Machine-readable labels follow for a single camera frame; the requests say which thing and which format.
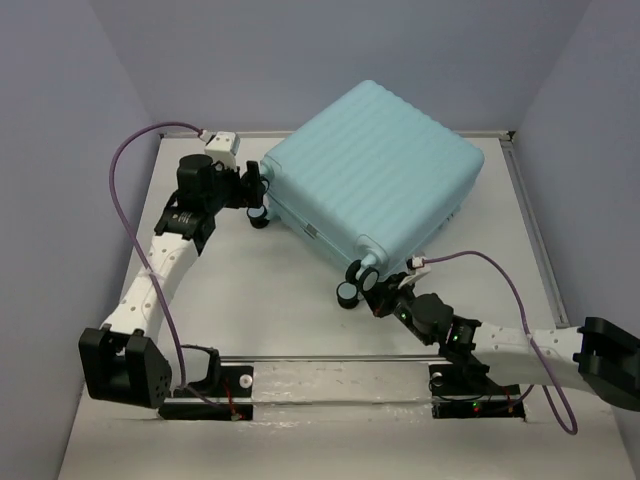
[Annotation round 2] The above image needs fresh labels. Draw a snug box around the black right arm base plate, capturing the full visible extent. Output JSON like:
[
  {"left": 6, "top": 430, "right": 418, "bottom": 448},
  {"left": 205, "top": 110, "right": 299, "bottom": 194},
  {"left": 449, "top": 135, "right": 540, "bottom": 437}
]
[{"left": 428, "top": 363, "right": 526, "bottom": 420}]

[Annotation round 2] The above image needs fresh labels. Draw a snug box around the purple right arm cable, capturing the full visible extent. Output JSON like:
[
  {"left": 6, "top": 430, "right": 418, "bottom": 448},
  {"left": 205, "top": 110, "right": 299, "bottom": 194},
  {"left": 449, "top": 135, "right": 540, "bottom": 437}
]
[{"left": 424, "top": 250, "right": 580, "bottom": 435}]

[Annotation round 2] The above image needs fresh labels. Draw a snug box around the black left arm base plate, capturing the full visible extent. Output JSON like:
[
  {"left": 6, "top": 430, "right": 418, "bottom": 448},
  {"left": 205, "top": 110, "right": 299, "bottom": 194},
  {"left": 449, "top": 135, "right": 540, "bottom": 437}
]
[{"left": 158, "top": 364, "right": 254, "bottom": 422}]

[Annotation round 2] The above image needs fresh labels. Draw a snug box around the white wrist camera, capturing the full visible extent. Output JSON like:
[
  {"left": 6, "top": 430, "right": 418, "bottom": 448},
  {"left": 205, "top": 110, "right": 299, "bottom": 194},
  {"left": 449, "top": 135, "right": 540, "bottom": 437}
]
[
  {"left": 198, "top": 129, "right": 240, "bottom": 170},
  {"left": 402, "top": 255, "right": 431, "bottom": 286}
]

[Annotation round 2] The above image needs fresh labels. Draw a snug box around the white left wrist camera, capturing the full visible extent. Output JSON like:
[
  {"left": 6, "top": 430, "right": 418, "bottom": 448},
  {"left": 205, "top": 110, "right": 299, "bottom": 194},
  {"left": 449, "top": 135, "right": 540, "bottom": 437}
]
[{"left": 198, "top": 129, "right": 240, "bottom": 170}]

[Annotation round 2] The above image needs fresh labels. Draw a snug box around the light blue hard-shell suitcase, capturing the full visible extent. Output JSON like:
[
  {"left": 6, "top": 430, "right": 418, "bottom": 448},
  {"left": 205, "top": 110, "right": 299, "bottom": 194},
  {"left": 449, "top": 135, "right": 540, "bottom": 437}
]
[{"left": 247, "top": 80, "right": 485, "bottom": 309}]

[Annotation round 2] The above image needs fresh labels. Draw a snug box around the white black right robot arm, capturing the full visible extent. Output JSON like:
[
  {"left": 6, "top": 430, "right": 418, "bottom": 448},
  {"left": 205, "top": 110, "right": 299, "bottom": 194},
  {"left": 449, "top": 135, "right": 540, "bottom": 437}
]
[{"left": 355, "top": 268, "right": 639, "bottom": 411}]

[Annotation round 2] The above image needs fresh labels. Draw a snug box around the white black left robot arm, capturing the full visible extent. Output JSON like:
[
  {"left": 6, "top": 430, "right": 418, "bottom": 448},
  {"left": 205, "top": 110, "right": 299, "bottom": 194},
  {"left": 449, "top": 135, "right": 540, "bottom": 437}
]
[{"left": 78, "top": 154, "right": 268, "bottom": 409}]

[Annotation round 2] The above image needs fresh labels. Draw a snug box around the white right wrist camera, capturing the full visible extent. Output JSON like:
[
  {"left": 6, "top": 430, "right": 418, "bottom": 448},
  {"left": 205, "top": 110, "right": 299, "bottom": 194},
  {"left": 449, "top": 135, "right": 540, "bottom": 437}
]
[{"left": 402, "top": 255, "right": 431, "bottom": 286}]

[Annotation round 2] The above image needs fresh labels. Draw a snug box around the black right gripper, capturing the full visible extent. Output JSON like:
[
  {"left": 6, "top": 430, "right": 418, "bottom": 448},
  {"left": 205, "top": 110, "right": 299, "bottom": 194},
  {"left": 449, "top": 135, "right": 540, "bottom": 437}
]
[{"left": 355, "top": 272, "right": 434, "bottom": 346}]

